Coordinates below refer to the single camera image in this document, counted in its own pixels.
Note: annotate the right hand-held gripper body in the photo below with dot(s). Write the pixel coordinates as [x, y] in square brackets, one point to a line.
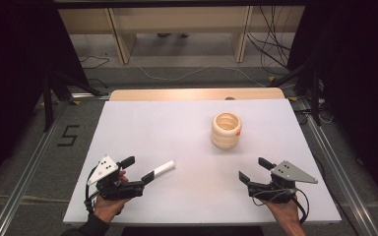
[288, 172]

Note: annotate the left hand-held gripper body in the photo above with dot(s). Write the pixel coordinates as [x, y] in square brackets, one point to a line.
[103, 169]

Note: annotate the white cylindrical stick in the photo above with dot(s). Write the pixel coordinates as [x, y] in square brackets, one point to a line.
[164, 168]

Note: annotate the cream ribbed round holder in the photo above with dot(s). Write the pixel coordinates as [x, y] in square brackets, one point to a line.
[225, 134]

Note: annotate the person's left hand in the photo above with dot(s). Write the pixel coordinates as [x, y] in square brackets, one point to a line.
[108, 207]

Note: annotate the person's right hand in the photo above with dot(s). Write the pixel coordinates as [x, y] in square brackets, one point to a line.
[285, 213]

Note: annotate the black padded bar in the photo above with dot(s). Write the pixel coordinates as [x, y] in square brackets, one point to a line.
[193, 231]

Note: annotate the small grey round object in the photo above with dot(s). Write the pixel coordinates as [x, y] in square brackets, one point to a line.
[229, 98]

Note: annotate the black metal stand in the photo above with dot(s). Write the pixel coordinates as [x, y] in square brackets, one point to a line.
[48, 105]
[315, 95]

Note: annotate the light wooden table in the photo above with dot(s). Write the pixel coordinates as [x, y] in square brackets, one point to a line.
[197, 94]

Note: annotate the dark curtain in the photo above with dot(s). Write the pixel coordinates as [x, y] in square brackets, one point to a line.
[16, 65]
[361, 82]

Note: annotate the beige wooden desk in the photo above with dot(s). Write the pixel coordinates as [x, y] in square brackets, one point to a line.
[177, 19]

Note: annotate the aluminium floor rail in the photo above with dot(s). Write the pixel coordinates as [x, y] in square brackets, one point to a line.
[338, 177]
[23, 183]

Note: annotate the short aluminium rail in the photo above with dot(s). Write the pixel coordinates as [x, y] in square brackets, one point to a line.
[90, 96]

